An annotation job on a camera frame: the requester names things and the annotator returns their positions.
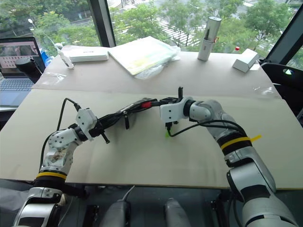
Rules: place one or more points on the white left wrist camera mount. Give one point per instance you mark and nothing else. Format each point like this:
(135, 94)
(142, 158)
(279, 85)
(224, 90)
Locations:
(85, 120)

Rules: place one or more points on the grey laptop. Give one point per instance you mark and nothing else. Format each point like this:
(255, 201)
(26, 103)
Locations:
(14, 85)

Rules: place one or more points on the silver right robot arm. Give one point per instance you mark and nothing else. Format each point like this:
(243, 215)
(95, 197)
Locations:
(251, 170)

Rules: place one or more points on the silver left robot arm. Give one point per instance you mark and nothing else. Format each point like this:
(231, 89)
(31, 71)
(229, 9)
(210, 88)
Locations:
(59, 142)

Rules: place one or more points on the blue plastic bag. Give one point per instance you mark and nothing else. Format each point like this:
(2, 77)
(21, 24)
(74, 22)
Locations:
(47, 58)

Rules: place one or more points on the dark window frame post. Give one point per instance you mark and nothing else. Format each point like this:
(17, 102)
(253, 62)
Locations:
(101, 21)
(287, 33)

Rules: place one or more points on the white book in plastic bag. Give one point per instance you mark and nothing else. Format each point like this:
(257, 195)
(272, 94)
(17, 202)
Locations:
(139, 55)

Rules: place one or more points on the flat white box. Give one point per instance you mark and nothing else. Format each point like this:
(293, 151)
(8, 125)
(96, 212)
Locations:
(87, 54)

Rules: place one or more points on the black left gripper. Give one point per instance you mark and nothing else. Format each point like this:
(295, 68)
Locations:
(96, 132)

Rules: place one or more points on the dark rounded grey shape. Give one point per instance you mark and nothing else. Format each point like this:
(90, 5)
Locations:
(117, 212)
(176, 212)

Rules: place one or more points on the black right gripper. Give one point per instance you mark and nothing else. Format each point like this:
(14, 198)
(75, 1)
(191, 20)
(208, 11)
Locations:
(170, 100)

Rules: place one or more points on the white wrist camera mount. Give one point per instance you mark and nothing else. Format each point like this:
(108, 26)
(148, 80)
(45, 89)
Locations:
(171, 112)
(85, 120)

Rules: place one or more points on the silver cylindrical tube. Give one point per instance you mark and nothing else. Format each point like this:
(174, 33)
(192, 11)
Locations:
(208, 42)

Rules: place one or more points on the black chair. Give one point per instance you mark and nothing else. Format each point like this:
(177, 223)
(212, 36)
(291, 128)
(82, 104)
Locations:
(284, 81)

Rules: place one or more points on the small white box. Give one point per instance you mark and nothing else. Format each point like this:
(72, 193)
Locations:
(245, 60)

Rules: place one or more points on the clear plastic wrap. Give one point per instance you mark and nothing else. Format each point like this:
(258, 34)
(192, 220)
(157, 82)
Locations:
(265, 91)
(55, 77)

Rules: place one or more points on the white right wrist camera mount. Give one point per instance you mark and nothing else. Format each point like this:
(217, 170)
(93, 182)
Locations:
(171, 112)

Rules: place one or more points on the black cylindrical device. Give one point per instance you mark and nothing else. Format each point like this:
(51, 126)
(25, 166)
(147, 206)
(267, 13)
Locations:
(26, 66)

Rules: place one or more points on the green highlighter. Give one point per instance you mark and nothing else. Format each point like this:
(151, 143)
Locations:
(167, 135)

